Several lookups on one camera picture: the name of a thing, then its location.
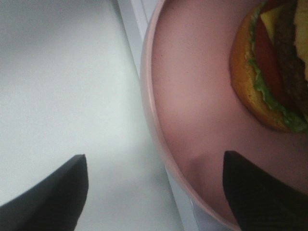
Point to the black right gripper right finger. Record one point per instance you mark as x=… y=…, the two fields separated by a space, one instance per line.
x=260 y=202

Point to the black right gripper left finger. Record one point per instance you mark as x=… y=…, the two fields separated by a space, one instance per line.
x=54 y=204

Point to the pink plate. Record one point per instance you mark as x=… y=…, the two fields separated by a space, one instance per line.
x=192 y=111

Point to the burger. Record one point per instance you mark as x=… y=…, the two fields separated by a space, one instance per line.
x=269 y=64

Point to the white microwave oven body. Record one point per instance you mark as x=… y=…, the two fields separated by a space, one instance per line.
x=136 y=15

